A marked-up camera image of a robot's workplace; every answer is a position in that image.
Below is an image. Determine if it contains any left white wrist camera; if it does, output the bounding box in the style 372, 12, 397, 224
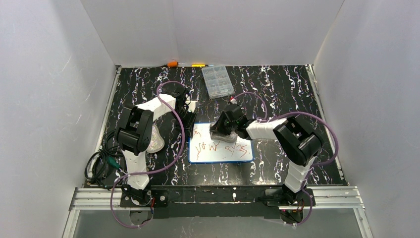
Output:
187, 101, 199, 113

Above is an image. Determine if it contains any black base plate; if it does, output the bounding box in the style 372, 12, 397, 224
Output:
259, 188, 316, 207
120, 190, 169, 208

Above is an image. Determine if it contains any purple cable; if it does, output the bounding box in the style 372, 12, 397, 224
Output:
229, 91, 339, 227
109, 80, 187, 230

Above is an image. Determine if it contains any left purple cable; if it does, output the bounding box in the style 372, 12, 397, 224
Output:
109, 80, 187, 230

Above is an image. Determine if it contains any black cable bundle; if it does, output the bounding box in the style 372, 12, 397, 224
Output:
84, 131, 127, 188

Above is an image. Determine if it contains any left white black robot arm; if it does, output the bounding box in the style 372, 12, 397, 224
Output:
115, 86, 197, 190

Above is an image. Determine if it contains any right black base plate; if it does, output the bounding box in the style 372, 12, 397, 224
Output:
259, 188, 316, 207

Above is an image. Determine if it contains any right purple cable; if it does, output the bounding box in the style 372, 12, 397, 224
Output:
229, 91, 339, 227

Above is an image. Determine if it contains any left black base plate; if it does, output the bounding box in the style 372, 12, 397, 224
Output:
120, 190, 169, 208

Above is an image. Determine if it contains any orange handled tool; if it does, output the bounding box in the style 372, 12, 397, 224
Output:
166, 61, 179, 68

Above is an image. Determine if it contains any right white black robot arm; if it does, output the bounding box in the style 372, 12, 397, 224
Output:
210, 104, 324, 193

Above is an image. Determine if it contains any clear plastic screw box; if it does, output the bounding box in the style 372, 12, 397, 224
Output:
201, 66, 234, 99

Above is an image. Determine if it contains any blue framed whiteboard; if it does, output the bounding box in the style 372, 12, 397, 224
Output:
188, 123, 254, 164

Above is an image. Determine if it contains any silver mesh eraser pad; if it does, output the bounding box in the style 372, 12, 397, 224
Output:
146, 124, 165, 154
210, 132, 238, 143

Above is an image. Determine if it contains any aluminium rail frame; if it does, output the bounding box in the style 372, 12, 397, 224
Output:
63, 185, 372, 238

